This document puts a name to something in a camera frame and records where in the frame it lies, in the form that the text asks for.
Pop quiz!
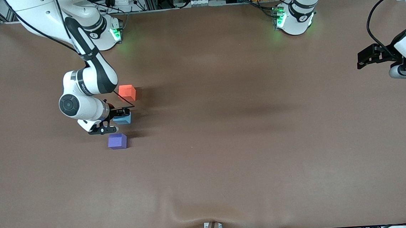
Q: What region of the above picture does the white power strip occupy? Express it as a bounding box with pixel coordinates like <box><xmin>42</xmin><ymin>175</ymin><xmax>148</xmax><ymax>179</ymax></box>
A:
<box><xmin>180</xmin><ymin>0</ymin><xmax>227</xmax><ymax>8</ymax></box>

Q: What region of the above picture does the brown table cover sheet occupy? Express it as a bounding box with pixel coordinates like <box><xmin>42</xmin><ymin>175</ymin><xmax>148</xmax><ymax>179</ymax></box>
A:
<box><xmin>0</xmin><ymin>0</ymin><xmax>406</xmax><ymax>228</ymax></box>

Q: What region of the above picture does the orange foam block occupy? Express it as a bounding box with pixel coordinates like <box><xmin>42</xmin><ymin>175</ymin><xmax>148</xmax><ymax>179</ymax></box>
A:
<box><xmin>118</xmin><ymin>84</ymin><xmax>137</xmax><ymax>102</ymax></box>

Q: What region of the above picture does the purple foam block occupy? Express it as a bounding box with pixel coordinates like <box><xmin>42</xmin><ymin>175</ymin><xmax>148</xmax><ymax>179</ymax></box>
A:
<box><xmin>107</xmin><ymin>132</ymin><xmax>128</xmax><ymax>150</ymax></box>

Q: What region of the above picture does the blue foam block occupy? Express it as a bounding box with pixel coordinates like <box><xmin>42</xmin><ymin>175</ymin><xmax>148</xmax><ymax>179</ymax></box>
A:
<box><xmin>113</xmin><ymin>112</ymin><xmax>133</xmax><ymax>126</ymax></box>

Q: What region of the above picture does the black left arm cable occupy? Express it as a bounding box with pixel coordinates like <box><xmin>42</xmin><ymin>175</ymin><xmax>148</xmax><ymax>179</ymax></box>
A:
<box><xmin>365</xmin><ymin>0</ymin><xmax>406</xmax><ymax>59</ymax></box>

